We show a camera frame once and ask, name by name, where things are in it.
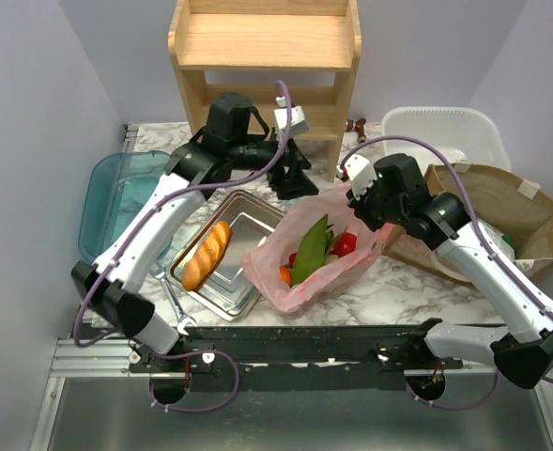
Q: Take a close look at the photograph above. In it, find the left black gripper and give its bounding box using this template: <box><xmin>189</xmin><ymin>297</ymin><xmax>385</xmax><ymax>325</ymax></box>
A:
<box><xmin>229</xmin><ymin>130</ymin><xmax>321</xmax><ymax>200</ymax></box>

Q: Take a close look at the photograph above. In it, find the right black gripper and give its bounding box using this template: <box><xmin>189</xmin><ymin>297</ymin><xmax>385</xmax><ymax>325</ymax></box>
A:
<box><xmin>346</xmin><ymin>173</ymin><xmax>406</xmax><ymax>232</ymax></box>

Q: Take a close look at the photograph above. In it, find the green toy leafy vegetable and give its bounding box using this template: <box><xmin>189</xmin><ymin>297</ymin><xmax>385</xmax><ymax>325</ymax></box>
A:
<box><xmin>292</xmin><ymin>214</ymin><xmax>334</xmax><ymax>286</ymax></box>

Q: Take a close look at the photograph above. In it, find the pink plastic grocery bag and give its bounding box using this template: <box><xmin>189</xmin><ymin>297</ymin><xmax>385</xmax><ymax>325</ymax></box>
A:
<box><xmin>242</xmin><ymin>182</ymin><xmax>392</xmax><ymax>313</ymax></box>

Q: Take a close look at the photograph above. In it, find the brown burlap tote bag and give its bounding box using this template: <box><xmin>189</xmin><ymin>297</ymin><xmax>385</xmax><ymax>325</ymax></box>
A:
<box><xmin>383</xmin><ymin>162</ymin><xmax>553</xmax><ymax>288</ymax></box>

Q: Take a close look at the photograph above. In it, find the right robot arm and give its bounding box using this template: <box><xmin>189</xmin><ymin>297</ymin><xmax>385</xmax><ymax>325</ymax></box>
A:
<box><xmin>343</xmin><ymin>154</ymin><xmax>553</xmax><ymax>389</ymax></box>

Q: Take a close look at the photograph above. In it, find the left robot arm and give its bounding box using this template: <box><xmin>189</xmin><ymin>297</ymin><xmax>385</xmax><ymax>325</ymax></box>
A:
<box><xmin>71</xmin><ymin>83</ymin><xmax>318</xmax><ymax>371</ymax></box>

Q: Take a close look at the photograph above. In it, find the red toy pepper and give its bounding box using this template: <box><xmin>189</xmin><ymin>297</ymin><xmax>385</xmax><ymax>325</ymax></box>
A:
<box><xmin>299</xmin><ymin>230</ymin><xmax>357</xmax><ymax>266</ymax></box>

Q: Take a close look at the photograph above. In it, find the pale green toy vegetable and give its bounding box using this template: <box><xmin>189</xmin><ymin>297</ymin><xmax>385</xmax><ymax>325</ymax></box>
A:
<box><xmin>325</xmin><ymin>254</ymin><xmax>340</xmax><ymax>264</ymax></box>

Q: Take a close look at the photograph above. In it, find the copper pipe fitting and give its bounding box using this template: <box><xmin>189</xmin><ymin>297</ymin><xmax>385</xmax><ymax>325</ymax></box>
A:
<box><xmin>345</xmin><ymin>117</ymin><xmax>366</xmax><ymax>143</ymax></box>

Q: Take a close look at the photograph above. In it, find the toy orange fruit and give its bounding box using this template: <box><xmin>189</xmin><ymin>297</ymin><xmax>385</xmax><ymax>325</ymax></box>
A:
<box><xmin>280</xmin><ymin>266</ymin><xmax>293</xmax><ymax>287</ymax></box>

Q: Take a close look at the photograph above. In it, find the toy baguette bread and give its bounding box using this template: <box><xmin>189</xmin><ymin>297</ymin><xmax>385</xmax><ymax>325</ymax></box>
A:
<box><xmin>181</xmin><ymin>221</ymin><xmax>231</xmax><ymax>291</ymax></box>

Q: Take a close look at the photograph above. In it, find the white plastic bin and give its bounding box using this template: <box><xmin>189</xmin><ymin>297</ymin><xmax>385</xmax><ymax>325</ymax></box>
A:
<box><xmin>381</xmin><ymin>106</ymin><xmax>512</xmax><ymax>172</ymax></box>

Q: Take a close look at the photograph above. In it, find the metal baking tray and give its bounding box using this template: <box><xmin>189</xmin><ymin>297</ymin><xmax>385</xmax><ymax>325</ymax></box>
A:
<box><xmin>169</xmin><ymin>190</ymin><xmax>284</xmax><ymax>321</ymax></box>

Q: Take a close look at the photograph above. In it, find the clear green snack packet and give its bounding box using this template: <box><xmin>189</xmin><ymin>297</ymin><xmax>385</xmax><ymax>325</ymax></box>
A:
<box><xmin>479</xmin><ymin>220</ymin><xmax>534</xmax><ymax>277</ymax></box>

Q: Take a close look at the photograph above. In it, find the steel combination wrench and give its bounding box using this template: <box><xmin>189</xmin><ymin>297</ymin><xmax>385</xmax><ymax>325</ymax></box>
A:
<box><xmin>150</xmin><ymin>262</ymin><xmax>197</xmax><ymax>336</ymax></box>

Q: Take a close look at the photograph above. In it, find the wooden step shelf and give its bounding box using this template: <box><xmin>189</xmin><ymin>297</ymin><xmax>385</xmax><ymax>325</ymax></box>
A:
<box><xmin>167</xmin><ymin>1</ymin><xmax>361</xmax><ymax>180</ymax></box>

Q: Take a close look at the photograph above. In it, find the teal plastic bin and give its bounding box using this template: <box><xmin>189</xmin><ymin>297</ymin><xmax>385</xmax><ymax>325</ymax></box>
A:
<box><xmin>78</xmin><ymin>150</ymin><xmax>170</xmax><ymax>263</ymax></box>

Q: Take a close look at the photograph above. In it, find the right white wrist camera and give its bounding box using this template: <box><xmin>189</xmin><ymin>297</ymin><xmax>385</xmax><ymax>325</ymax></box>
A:
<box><xmin>344</xmin><ymin>154</ymin><xmax>376</xmax><ymax>200</ymax></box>

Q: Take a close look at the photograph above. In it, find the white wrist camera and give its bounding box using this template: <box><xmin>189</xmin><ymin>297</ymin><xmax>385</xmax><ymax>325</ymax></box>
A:
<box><xmin>274</xmin><ymin>105</ymin><xmax>310</xmax><ymax>140</ymax></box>
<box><xmin>344</xmin><ymin>154</ymin><xmax>376</xmax><ymax>200</ymax></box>

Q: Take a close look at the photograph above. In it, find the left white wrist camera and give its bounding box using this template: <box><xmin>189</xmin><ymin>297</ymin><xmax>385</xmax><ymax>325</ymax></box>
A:
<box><xmin>274</xmin><ymin>105</ymin><xmax>310</xmax><ymax>140</ymax></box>

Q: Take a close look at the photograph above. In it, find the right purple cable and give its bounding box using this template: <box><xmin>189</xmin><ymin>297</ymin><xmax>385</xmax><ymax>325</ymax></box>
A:
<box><xmin>335</xmin><ymin>135</ymin><xmax>553</xmax><ymax>410</ymax></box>

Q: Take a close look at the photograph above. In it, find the purple cable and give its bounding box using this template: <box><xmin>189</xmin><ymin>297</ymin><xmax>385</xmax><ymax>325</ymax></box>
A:
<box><xmin>335</xmin><ymin>135</ymin><xmax>553</xmax><ymax>410</ymax></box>
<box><xmin>75</xmin><ymin>79</ymin><xmax>292</xmax><ymax>413</ymax></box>

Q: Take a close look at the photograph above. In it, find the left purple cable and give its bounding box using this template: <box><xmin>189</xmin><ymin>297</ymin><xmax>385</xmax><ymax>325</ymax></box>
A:
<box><xmin>75</xmin><ymin>79</ymin><xmax>292</xmax><ymax>413</ymax></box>

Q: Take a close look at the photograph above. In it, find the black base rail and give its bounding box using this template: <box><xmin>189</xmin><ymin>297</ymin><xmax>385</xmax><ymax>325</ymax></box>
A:
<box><xmin>130</xmin><ymin>325</ymin><xmax>462</xmax><ymax>393</ymax></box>

